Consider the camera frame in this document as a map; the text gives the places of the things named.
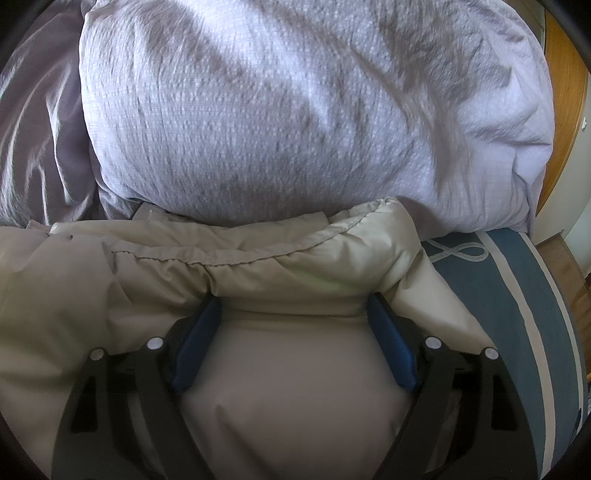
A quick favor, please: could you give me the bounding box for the beige puffer jacket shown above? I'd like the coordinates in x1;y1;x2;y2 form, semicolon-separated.
1;199;491;479

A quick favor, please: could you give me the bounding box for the blue striped bed sheet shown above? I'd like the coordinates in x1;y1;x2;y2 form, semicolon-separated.
423;229;588;476

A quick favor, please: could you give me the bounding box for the left lavender pillow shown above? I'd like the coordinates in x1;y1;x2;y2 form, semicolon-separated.
1;1;139;227

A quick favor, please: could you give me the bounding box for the lavender pillow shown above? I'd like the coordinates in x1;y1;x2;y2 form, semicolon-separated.
79;1;554;239
1;1;139;227

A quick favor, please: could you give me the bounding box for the wooden framed glass door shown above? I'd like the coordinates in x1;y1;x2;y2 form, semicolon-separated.
509;1;590;211

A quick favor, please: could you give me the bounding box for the right lavender pillow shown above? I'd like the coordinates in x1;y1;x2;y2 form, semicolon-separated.
79;1;554;239

